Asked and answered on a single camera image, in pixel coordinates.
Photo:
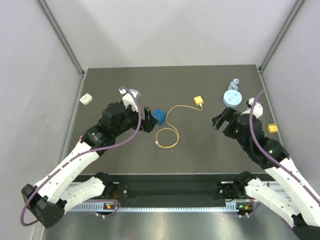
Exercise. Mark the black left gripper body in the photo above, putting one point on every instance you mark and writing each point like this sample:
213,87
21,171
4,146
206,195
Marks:
132,119

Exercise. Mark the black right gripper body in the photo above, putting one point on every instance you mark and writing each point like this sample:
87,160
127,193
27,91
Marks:
230,130

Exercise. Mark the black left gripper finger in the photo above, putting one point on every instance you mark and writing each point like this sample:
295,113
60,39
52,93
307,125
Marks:
148,116
148,125

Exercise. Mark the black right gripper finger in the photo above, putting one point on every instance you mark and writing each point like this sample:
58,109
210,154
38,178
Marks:
217,122
221,115

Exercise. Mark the blue cube power socket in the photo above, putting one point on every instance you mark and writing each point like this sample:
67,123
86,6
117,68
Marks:
160,116

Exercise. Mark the yellow charger with cable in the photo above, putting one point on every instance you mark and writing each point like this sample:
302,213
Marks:
198,101

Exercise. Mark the yellow plug adapter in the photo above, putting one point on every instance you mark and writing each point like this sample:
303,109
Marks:
272,128

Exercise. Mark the white square socket adapter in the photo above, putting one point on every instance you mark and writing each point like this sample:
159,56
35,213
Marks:
85,99

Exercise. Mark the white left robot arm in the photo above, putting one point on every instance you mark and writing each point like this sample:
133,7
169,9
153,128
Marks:
50,198

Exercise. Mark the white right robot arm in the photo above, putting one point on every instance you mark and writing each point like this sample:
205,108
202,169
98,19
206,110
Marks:
300,209

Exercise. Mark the round light blue power strip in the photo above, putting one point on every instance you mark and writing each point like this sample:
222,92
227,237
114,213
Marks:
232,97

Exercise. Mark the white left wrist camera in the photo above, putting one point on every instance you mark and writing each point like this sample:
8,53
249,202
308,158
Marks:
128,100

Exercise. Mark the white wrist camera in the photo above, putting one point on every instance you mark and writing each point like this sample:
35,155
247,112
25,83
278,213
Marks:
257,109
128,100

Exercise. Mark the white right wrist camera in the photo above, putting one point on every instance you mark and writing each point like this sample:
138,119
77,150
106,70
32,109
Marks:
257,109

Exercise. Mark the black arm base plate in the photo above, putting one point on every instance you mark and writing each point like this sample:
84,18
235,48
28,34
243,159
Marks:
213,190

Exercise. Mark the grey slotted cable duct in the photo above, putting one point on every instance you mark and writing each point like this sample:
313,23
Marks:
108,207

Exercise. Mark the left aluminium frame post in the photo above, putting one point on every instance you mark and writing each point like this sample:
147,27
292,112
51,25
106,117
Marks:
60,35

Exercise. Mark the aluminium frame post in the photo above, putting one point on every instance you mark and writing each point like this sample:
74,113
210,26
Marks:
60,35
298,4

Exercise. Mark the right aluminium frame post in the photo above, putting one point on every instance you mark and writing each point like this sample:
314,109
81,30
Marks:
298,4

